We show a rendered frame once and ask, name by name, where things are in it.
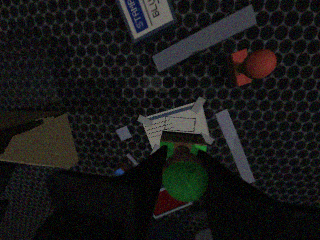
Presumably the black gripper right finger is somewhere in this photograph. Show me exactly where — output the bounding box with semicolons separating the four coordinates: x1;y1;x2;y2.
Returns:
197;150;320;240

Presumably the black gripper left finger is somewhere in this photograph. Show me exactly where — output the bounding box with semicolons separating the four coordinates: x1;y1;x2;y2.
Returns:
46;145;168;240

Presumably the grey mug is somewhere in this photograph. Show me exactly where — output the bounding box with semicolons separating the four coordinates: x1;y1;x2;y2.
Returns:
195;228;213;240

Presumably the grey flat bar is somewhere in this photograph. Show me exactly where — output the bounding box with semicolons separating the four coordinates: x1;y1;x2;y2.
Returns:
215;109;256;183
152;4;257;72

